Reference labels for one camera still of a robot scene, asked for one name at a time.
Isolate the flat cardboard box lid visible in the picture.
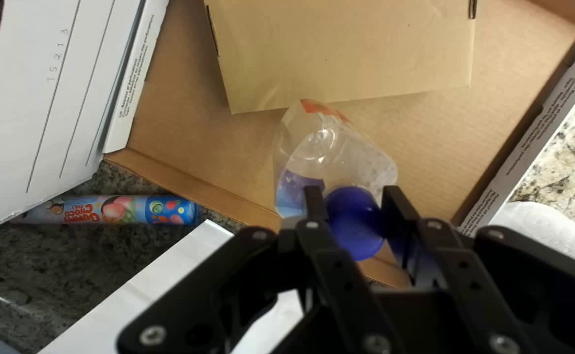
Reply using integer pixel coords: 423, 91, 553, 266
108, 0, 575, 228

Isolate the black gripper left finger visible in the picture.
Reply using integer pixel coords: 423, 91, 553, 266
301, 187, 329, 264

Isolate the white paper shopping bag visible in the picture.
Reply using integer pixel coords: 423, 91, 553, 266
39, 221, 303, 354

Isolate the Fiji water bottle blue cap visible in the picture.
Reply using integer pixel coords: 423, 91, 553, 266
272, 99, 400, 262

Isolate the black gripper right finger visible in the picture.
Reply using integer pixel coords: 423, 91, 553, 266
382, 185, 427, 283

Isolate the white bigger storage box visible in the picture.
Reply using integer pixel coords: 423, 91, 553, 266
0, 0, 169, 224

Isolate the small brown cardboard box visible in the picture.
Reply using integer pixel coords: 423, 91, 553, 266
205, 0, 474, 114

